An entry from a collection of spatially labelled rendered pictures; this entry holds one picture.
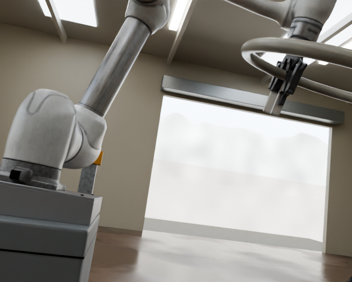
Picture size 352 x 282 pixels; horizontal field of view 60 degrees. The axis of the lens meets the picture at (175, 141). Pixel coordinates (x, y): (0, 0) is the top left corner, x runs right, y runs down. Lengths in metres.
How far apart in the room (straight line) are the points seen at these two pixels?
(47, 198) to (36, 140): 0.17
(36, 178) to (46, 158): 0.06
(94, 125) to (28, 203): 0.38
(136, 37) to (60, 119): 0.44
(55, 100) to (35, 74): 6.50
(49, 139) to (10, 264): 0.32
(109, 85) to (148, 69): 6.21
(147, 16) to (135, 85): 5.98
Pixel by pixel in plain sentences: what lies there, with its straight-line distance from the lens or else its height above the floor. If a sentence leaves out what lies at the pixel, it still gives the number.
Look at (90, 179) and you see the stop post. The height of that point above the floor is 0.91.
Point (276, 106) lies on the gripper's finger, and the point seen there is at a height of 1.21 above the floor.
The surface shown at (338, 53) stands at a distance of 0.60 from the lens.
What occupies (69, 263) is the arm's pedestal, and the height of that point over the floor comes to 0.73.
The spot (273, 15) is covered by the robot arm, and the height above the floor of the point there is 1.56.
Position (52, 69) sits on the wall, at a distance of 7.37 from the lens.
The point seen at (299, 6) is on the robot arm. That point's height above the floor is 1.49.
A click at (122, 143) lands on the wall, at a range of 6.82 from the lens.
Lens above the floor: 0.90
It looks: 10 degrees up
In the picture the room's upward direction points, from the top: 8 degrees clockwise
